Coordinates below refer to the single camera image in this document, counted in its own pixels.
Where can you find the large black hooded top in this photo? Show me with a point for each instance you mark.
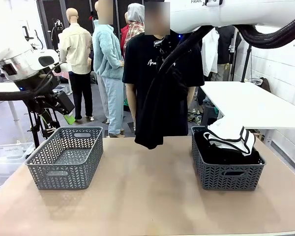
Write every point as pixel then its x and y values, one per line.
pixel 211 152

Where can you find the mannequin in plaid hooded shirt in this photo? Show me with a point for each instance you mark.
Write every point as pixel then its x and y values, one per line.
pixel 134 27

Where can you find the mannequin in cream shirt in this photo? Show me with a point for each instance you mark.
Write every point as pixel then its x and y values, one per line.
pixel 76 54

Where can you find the mannequin in white coat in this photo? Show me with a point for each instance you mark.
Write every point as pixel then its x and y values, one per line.
pixel 210 54

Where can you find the person's left forearm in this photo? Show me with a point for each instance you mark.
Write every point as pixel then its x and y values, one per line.
pixel 191 94

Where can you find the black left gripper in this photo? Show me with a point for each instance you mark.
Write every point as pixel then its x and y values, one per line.
pixel 43 102

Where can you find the grey plastic woven basket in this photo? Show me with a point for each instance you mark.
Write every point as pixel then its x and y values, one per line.
pixel 64 177
pixel 231 180

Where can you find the black light stand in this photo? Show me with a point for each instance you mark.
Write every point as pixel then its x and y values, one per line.
pixel 246 64

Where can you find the brown cloth by wall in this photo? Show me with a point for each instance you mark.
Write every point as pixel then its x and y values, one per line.
pixel 265 84

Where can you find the white shorts with black trim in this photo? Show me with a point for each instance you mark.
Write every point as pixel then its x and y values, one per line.
pixel 231 135

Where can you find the clear plastic storage box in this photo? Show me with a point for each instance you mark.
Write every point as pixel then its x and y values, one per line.
pixel 7 155

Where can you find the black camera tripod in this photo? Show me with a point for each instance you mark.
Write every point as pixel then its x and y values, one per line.
pixel 39 127

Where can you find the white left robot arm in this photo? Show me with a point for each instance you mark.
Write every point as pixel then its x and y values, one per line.
pixel 17 61

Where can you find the mannequin in light blue fleece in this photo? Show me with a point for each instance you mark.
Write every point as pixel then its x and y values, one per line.
pixel 107 56

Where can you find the white desk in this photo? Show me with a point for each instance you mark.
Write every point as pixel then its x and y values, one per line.
pixel 2 93

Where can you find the mannequin in black shirt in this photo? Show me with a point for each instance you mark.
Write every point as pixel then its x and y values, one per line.
pixel 226 49

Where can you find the person's right forearm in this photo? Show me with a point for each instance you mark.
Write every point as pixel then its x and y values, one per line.
pixel 130 108

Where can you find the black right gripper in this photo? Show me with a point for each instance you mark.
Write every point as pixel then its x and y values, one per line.
pixel 165 50

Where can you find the person in black T-shirt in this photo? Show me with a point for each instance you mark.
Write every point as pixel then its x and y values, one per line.
pixel 140 64

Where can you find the white side table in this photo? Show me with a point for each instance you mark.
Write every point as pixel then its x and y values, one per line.
pixel 250 105

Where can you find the black trousers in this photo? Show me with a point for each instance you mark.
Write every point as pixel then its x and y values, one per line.
pixel 159 110

